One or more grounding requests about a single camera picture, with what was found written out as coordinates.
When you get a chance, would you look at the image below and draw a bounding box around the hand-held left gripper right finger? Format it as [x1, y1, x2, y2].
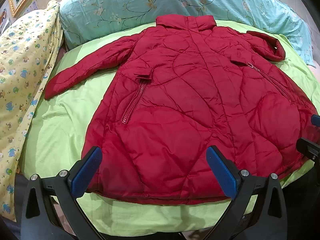
[180, 145, 288, 240]

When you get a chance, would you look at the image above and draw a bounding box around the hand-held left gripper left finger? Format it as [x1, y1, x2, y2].
[21, 146, 110, 240]

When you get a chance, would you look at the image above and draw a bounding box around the red quilted jacket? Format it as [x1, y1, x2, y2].
[44, 15, 320, 205]

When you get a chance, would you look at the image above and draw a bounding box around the green bed sheet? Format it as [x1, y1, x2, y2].
[19, 20, 320, 238]

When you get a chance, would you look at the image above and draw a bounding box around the yellow printed blanket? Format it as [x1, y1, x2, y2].
[0, 0, 65, 223]

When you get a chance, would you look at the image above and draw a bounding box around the teal floral quilt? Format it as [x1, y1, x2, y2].
[59, 0, 320, 68]

